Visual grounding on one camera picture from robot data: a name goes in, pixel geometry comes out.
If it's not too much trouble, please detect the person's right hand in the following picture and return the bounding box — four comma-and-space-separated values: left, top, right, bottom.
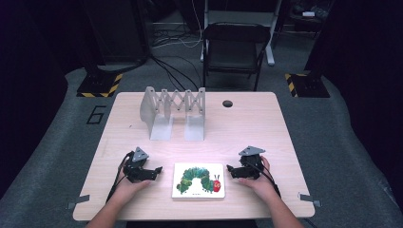
238, 156, 278, 200

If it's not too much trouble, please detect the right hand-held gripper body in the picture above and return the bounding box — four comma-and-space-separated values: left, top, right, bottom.
238, 145, 267, 180

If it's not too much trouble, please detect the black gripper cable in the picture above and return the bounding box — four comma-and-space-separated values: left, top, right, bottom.
105, 150, 135, 204
248, 161, 282, 198

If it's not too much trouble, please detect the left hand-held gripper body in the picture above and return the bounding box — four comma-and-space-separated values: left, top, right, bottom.
122, 146, 157, 184

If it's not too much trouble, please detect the striped black stand base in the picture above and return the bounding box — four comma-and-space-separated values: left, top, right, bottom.
283, 72, 332, 99
76, 72, 125, 99

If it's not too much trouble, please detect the grey expandable metal book rack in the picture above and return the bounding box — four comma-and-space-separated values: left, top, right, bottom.
139, 85, 207, 142

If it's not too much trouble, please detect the person's left hand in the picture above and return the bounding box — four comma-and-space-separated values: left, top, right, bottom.
113, 178, 152, 200

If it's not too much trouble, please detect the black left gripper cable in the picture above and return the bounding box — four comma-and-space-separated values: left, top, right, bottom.
105, 150, 135, 204

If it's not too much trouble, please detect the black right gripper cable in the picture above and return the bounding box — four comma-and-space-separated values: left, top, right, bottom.
248, 161, 282, 198

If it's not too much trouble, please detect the white caterpillar picture book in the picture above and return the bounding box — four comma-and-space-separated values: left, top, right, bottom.
171, 161, 226, 200

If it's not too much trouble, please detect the black folding chair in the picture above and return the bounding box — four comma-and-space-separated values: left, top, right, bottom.
201, 21, 272, 92

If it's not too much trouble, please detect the dark cabinet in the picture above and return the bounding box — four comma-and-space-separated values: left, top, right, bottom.
80, 0, 150, 66

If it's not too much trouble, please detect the bundle of floor cables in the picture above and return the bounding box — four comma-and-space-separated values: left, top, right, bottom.
147, 0, 204, 93

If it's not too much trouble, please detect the grey metal table bracket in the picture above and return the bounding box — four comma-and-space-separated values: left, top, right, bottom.
65, 194, 91, 211
297, 192, 323, 209

